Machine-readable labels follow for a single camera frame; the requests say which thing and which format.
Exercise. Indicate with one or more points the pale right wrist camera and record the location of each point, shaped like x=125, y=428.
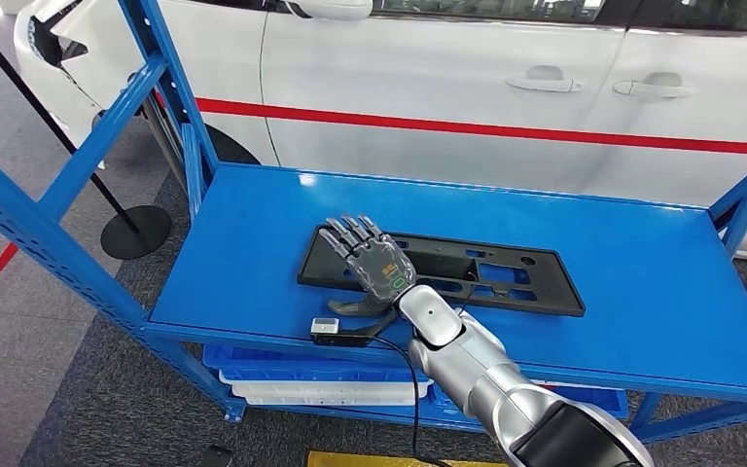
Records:
x=325, y=325

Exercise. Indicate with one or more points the black camera bracket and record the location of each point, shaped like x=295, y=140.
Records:
x=357, y=336

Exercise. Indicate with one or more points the black stanchion post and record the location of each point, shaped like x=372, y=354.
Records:
x=135, y=232

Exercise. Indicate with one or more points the white car with red stripe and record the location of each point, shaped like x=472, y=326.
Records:
x=412, y=64

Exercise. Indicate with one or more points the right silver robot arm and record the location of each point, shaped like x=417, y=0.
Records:
x=476, y=367

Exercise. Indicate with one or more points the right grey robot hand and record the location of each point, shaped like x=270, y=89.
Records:
x=380, y=267

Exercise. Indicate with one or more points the white plastic crate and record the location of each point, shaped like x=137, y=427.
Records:
x=579, y=387
x=322, y=388
x=322, y=401

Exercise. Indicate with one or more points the blue plastic crate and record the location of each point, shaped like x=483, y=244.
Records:
x=264, y=361
x=599, y=403

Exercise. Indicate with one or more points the blue metal shelf rack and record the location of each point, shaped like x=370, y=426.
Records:
x=605, y=258

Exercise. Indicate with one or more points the black plastic panel part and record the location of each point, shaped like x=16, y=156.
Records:
x=554, y=293

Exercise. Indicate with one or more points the grey aluminium profile bar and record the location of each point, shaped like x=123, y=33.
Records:
x=161, y=138

